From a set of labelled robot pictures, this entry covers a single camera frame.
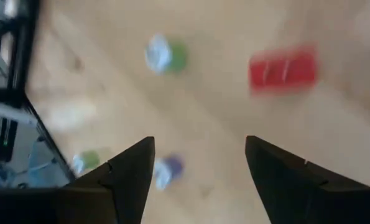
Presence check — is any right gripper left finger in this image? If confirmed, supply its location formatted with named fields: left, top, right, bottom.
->
left=0, top=136, right=157, bottom=224

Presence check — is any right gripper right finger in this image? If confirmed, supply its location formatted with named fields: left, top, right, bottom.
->
left=244, top=134, right=370, bottom=224

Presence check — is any small red box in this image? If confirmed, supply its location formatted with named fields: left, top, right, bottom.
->
left=247, top=42, right=320, bottom=96

